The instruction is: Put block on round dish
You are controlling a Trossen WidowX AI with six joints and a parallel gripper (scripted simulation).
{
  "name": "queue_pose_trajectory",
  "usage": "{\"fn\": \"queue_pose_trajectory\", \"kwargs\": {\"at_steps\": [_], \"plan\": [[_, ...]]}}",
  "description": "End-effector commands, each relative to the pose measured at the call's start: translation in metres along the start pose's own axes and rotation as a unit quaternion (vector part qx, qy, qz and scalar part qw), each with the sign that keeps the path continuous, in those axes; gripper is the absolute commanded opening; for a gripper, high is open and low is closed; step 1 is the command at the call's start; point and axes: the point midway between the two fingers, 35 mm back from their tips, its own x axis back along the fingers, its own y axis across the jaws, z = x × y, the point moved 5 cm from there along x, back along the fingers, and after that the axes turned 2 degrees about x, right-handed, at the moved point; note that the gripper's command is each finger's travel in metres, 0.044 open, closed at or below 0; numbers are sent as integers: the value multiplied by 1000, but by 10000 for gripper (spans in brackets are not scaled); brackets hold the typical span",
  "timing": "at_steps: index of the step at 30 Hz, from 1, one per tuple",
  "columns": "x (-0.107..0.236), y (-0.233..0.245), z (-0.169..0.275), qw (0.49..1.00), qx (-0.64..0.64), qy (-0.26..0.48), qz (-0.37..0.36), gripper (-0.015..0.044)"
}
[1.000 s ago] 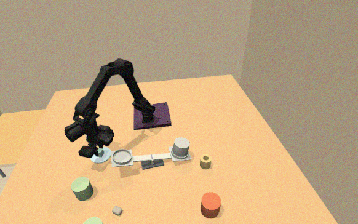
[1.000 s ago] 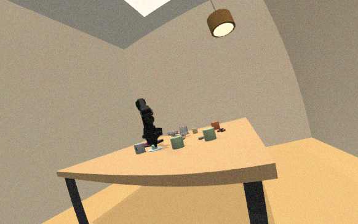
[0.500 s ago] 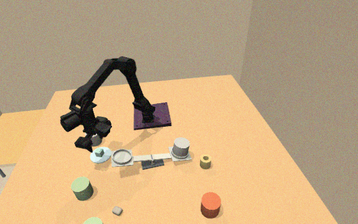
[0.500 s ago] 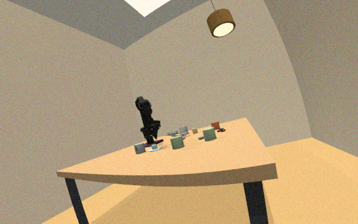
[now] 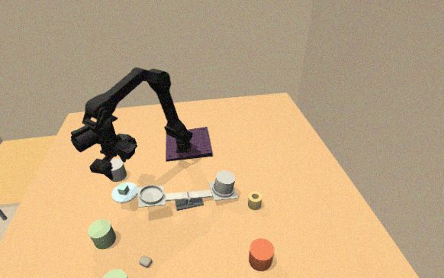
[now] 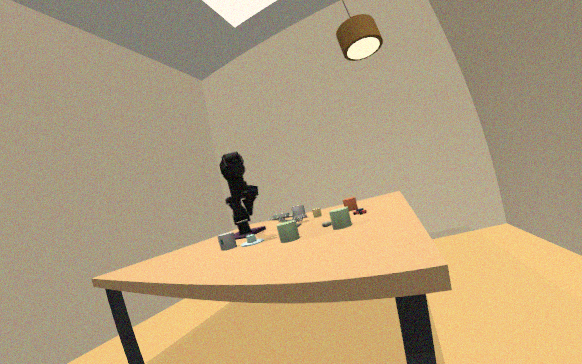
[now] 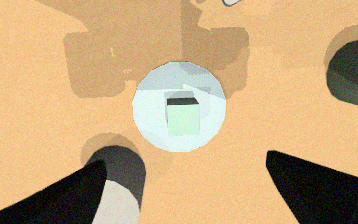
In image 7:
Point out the green cylinder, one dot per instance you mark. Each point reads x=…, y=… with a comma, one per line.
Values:
x=342, y=73

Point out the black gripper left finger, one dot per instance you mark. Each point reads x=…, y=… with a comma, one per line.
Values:
x=71, y=200

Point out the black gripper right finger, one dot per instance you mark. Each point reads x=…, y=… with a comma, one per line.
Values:
x=315, y=194

